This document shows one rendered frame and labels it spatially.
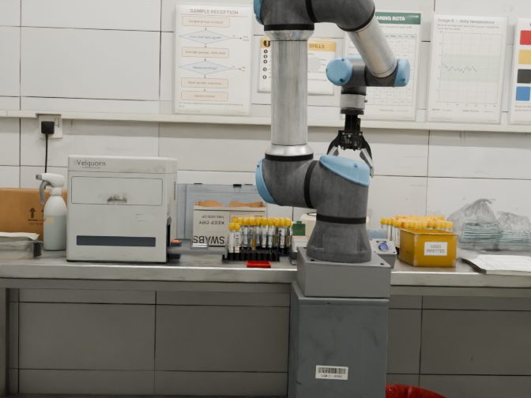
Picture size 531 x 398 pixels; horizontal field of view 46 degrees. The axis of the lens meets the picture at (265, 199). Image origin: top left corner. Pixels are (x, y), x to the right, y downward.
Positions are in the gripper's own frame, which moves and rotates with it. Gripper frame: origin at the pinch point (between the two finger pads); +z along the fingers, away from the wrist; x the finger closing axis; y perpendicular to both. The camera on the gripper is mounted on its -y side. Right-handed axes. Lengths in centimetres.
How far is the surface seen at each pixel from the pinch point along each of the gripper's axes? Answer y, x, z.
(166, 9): -41, -73, -56
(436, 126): -56, 31, -19
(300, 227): 5.2, -12.7, 15.6
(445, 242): 2.7, 29.8, 17.0
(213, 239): -8.2, -42.2, 24.0
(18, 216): 0, -107, 21
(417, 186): -58, 26, 5
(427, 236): 4.1, 24.4, 15.5
